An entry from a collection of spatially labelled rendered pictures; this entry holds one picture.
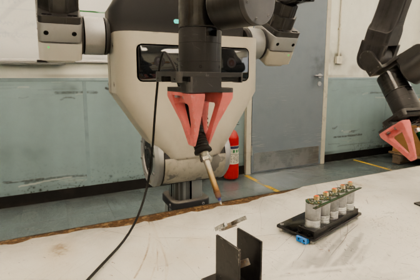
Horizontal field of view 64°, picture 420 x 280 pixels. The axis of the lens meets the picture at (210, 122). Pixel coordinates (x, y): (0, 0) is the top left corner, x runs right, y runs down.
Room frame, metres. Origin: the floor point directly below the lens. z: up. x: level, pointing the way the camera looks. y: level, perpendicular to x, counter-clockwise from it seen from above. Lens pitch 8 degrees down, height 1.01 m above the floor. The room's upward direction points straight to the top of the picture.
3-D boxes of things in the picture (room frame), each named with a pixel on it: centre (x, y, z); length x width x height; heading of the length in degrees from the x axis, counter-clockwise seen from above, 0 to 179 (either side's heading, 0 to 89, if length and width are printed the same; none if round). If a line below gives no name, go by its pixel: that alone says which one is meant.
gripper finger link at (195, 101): (0.46, 0.01, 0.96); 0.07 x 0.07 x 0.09; 34
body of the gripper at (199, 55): (0.46, 0.01, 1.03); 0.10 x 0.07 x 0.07; 124
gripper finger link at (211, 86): (0.46, 0.02, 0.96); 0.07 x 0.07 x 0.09; 34
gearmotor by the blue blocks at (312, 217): (0.52, -0.17, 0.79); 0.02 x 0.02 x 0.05
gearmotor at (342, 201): (0.57, -0.23, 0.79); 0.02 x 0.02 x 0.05
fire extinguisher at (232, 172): (3.24, -0.21, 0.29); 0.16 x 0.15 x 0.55; 115
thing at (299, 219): (0.57, -0.20, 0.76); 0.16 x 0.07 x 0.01; 131
